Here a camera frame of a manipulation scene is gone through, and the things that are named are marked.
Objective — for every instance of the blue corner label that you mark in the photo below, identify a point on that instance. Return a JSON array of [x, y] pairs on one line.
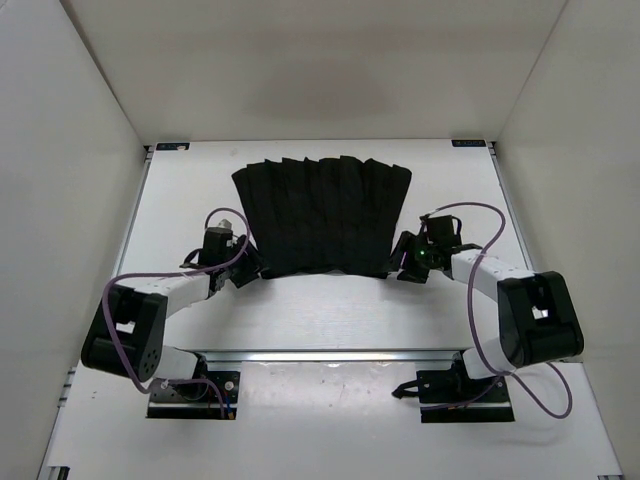
[[172, 146], [468, 143]]

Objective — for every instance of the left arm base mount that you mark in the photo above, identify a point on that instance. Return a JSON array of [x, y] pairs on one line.
[[199, 401]]

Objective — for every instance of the left blue corner label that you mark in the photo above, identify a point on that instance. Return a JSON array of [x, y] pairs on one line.
[[172, 146]]

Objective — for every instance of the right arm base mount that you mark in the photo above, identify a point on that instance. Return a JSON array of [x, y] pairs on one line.
[[450, 396]]

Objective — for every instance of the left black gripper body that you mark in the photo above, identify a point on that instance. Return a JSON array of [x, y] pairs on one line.
[[246, 268]]

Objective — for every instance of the black pleated skirt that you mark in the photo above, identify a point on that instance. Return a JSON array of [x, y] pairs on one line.
[[320, 216]]

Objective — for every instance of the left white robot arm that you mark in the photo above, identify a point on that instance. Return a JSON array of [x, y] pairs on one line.
[[126, 336]]

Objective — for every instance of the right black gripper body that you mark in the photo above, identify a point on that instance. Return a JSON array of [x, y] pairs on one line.
[[414, 257]]

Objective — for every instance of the right blue corner label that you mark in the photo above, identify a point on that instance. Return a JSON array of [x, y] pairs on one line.
[[468, 143]]

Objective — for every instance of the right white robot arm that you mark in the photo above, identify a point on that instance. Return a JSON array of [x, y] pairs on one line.
[[537, 321]]

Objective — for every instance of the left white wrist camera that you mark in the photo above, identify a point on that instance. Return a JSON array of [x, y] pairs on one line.
[[224, 225]]

